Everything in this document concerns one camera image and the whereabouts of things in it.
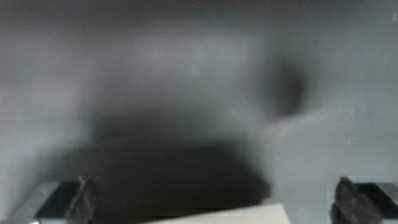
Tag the white drawer with knob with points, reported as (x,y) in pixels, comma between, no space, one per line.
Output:
(263,214)

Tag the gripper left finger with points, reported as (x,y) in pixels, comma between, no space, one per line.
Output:
(60,204)

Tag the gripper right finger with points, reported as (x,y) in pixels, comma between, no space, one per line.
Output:
(364,203)

